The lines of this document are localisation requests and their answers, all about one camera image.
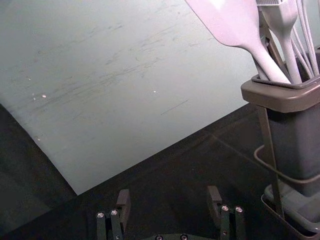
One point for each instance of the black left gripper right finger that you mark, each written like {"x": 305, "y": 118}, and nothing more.
{"x": 214, "y": 202}

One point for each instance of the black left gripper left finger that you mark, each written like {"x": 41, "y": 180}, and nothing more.
{"x": 123, "y": 205}

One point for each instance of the black table cloth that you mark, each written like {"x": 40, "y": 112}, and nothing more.
{"x": 175, "y": 175}

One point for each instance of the black rack with steel bars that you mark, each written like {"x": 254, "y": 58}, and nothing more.
{"x": 271, "y": 155}

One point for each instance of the dark grey utensil holder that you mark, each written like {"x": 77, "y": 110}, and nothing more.
{"x": 295, "y": 140}

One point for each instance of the steel and grey tongs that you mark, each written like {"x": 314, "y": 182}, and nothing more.
{"x": 265, "y": 32}

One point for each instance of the grey silicone spatula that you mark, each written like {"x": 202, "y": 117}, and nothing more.
{"x": 225, "y": 22}

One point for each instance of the grey silicone basting brush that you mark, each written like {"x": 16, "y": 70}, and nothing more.
{"x": 285, "y": 30}

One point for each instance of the grey silicone whisk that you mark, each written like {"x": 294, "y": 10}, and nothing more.
{"x": 306, "y": 37}

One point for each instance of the plain pale wall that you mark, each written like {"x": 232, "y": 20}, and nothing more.
{"x": 100, "y": 75}

